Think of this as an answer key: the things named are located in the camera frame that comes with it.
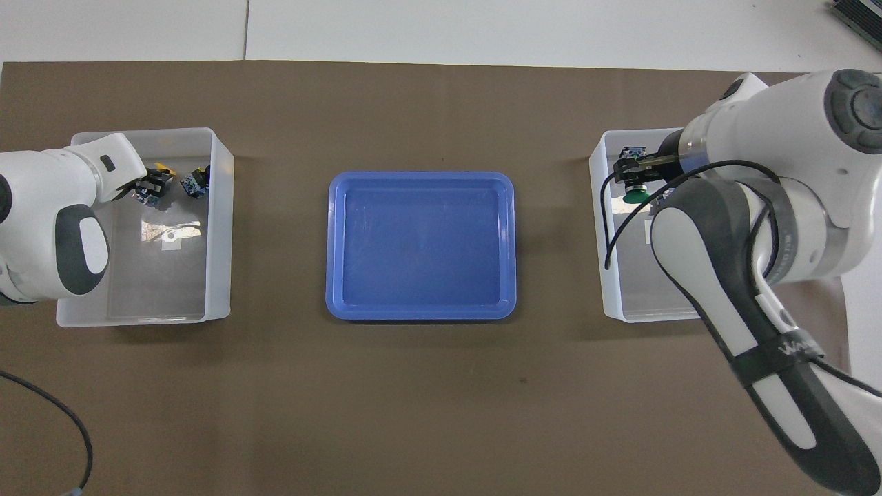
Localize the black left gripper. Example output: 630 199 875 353
114 171 176 205

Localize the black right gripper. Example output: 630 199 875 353
615 131 690 187

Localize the translucent white plastic box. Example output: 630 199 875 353
57 127 235 328
589 128 705 324

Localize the blue plastic tray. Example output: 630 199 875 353
325 171 517 322

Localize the grey ribbed metal device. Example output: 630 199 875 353
830 0 882 32

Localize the brown paper table mat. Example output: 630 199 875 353
0 61 855 496

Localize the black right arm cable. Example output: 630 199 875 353
602 160 882 399

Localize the black velcro strap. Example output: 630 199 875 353
730 338 825 388

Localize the black floor cable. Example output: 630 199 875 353
0 371 94 496

